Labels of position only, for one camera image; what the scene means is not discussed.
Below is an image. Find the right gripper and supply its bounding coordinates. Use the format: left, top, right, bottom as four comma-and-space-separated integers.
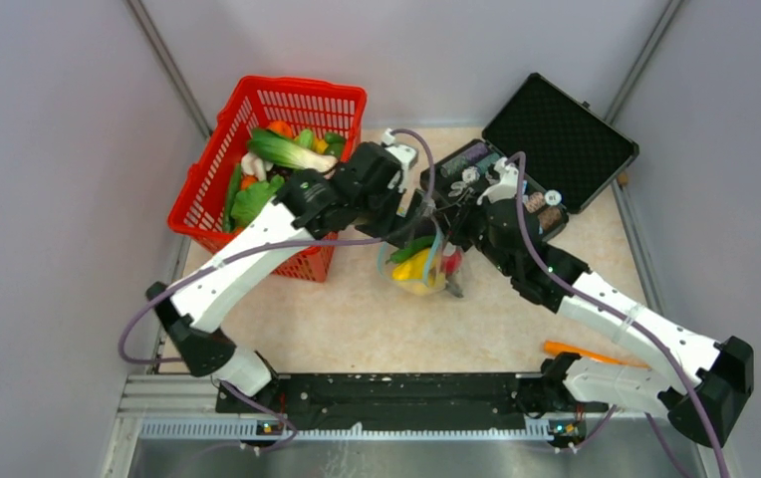
432, 187, 515, 277

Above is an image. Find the green chili pepper toy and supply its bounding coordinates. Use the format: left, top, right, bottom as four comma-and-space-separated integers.
387, 235, 435, 264

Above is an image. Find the clear zip top bag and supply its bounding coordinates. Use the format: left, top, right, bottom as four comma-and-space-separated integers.
377, 194, 464, 299

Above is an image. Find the yellow corn toy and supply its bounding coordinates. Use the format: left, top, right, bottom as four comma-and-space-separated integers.
391, 249, 431, 281

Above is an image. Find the yellow bell pepper toy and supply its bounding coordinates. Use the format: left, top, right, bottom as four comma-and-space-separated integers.
392, 270, 446, 296

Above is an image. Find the red pomegranate toy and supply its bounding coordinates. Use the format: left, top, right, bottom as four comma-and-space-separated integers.
440, 249, 464, 276

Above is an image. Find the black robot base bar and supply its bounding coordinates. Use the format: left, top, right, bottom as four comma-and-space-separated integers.
253, 372, 608, 431

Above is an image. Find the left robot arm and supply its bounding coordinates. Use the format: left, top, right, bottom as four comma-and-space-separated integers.
145, 141, 418, 412

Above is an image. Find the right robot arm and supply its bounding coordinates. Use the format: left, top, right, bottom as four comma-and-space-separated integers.
440, 199, 754, 447

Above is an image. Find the black poker chip case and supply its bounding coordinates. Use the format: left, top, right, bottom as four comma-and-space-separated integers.
433, 73, 639, 239

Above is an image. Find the red plastic basket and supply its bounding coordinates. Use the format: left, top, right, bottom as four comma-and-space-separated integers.
167, 76, 368, 253

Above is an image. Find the orange toy carrot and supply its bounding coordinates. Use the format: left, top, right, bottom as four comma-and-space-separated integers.
543, 341, 646, 368

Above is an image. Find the green bok choy toy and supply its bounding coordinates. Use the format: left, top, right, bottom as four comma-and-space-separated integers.
246, 128, 339, 172

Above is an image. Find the orange fruit toy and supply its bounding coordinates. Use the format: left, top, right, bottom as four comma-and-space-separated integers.
266, 120, 295, 140

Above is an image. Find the green lettuce toy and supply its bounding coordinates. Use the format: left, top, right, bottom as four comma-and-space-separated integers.
228, 174, 285, 230

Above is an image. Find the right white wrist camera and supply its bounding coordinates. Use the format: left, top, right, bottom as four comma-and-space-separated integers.
476, 157, 527, 205

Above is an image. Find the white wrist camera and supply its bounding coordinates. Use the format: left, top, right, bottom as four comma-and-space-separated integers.
380, 128, 418, 193
476, 157, 527, 205

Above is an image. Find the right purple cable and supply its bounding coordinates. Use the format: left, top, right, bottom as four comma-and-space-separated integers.
505, 151, 731, 478

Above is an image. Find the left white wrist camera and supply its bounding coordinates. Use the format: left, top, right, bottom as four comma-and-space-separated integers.
380, 128, 418, 193

